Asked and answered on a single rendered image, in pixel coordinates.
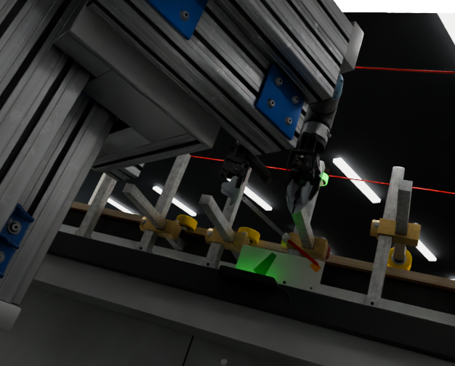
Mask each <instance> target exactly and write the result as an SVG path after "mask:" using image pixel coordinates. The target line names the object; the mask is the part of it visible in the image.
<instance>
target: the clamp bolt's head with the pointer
mask: <svg viewBox="0 0 455 366"><path fill-rule="evenodd" d="M288 238H289V236H288V235H287V234H284V235H283V239H284V240H287V239H288ZM285 243H290V244H291V245H292V246H293V247H295V248H296V249H297V250H298V251H299V252H300V253H301V254H303V255H304V256H305V257H306V258H307V259H309V260H310V261H311V262H313V263H314V264H315V265H317V266H319V265H318V262H317V261H316V260H314V259H313V258H312V257H311V256H309V255H308V254H307V253H305V252H304V251H303V250H302V249H301V248H300V247H299V246H297V245H296V244H295V243H293V242H292V241H291V238H290V240H289V241H288V242H285Z"/></svg>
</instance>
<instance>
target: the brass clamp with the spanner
mask: <svg viewBox="0 0 455 366"><path fill-rule="evenodd" d="M290 238H291V241H292V242H293V243H295V244H296V245H297V246H299V247H300V248H301V249H302V250H303V251H304V252H305V253H307V254H308V255H309V256H311V257H312V258H314V259H320V260H324V261H325V259H326V254H327V250H328V247H329V245H328V242H327V240H326V239H322V238H318V237H314V239H315V242H314V245H313V249H310V248H304V247H303V246H302V243H301V240H300V238H299V234H296V233H292V232H290ZM281 248H282V249H283V250H286V251H288V250H289V248H290V249H294V250H296V248H295V247H293V246H292V245H291V244H290V243H285V242H284V241H282V240H281Z"/></svg>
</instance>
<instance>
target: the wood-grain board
mask: <svg viewBox="0 0 455 366"><path fill-rule="evenodd" d="M89 207H90V205H88V204H84V203H78V202H74V201H73V203H72V205H71V207H70V209H72V210H75V211H81V212H85V213H87V211H88V210H89ZM101 216H105V217H109V218H112V219H119V220H122V221H129V222H132V223H136V224H139V223H140V221H141V219H142V218H143V217H145V216H141V215H137V214H133V213H127V212H123V211H117V210H113V209H109V208H104V209H103V211H102V213H101ZM206 231H207V229H204V228H200V227H196V229H195V231H194V232H184V234H187V235H193V236H197V237H203V238H205V235H206ZM251 246H254V247H258V248H264V249H268V250H272V251H277V252H281V253H288V251H286V250H283V249H282V248H281V244H278V243H272V242H268V241H264V240H259V242H258V244H257V245H251ZM321 261H324V260H321ZM325 264H328V265H332V266H336V267H341V268H345V269H351V270H355V271H359V272H365V273H369V274H371V273H372V269H373V265H374V263H370V262H366V261H359V260H356V259H349V258H345V257H341V256H335V255H331V254H330V255H329V258H328V259H327V260H325ZM385 277H389V278H393V279H396V280H402V281H406V282H412V283H416V284H420V285H426V286H430V287H434V288H440V289H444V290H449V291H453V292H455V280H452V279H448V278H444V277H437V276H433V275H429V274H423V273H419V272H412V271H408V270H404V269H399V268H395V267H387V270H386V274H385Z"/></svg>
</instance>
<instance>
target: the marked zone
mask: <svg viewBox="0 0 455 366"><path fill-rule="evenodd" d="M275 258H276V255H275V254H274V253H273V252H272V253H271V254H270V255H269V256H268V257H267V258H266V259H265V260H264V261H262V262H261V263H260V264H259V265H258V266H257V267H256V268H255V269H253V270H254V271H255V272H256V273H257V274H261V275H266V273H267V271H268V270H269V268H270V266H271V264H272V263H273V261H274V260H275Z"/></svg>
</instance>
